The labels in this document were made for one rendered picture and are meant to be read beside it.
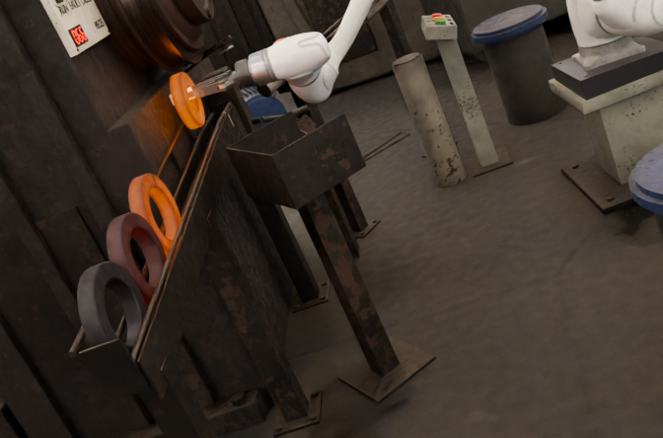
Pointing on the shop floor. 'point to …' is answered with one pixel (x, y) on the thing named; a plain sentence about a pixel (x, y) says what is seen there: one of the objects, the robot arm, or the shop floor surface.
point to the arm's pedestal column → (618, 148)
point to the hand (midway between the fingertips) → (183, 96)
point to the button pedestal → (447, 43)
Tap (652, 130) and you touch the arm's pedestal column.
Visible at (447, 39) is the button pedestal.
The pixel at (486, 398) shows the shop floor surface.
